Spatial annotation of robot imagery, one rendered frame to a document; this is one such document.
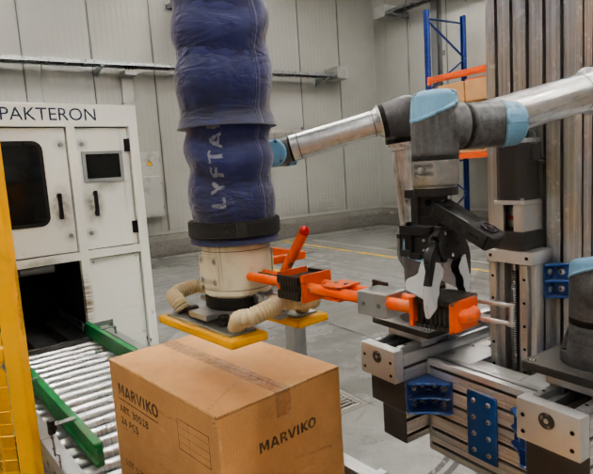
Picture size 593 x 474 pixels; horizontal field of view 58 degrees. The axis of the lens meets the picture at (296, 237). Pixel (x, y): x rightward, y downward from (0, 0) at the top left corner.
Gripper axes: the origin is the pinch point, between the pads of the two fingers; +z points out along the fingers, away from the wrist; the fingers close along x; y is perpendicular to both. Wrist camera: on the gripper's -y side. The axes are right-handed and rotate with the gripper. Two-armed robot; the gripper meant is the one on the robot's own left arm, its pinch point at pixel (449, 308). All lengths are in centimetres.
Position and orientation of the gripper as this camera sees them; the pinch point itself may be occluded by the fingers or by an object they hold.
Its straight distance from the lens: 92.2
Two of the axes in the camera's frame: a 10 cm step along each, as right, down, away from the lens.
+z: 0.6, 9.9, 1.3
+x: -7.6, 1.3, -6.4
